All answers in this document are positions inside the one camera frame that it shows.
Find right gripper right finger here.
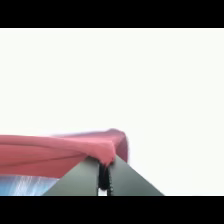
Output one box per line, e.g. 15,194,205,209
107,154,165,197

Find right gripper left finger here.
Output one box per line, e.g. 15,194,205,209
42,155,100,197

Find red garment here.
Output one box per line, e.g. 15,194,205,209
0,128,130,179

